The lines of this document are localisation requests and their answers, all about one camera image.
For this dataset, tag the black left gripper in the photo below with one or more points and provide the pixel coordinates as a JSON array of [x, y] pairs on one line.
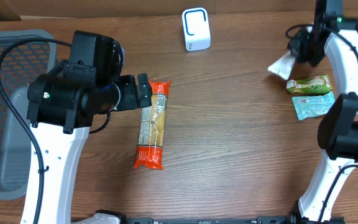
[[127, 84]]

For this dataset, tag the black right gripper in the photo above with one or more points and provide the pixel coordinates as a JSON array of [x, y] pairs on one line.
[[297, 50]]

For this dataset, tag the white tube gold cap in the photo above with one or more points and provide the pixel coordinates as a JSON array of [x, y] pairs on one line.
[[283, 66]]

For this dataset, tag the green snack packet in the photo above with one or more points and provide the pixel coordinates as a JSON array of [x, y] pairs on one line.
[[310, 86]]

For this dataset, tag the teal wet wipes packet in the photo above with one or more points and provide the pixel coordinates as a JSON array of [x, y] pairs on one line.
[[313, 106]]

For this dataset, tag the orange pasta package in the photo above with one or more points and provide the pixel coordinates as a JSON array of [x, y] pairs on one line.
[[152, 127]]

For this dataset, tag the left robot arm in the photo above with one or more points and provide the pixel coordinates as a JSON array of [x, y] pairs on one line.
[[61, 111]]

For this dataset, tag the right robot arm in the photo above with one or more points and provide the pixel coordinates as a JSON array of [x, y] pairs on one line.
[[334, 36]]

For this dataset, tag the white barcode scanner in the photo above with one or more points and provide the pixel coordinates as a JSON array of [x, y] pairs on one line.
[[196, 29]]

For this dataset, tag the grey plastic mesh basket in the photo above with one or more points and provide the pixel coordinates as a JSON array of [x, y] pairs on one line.
[[19, 68]]

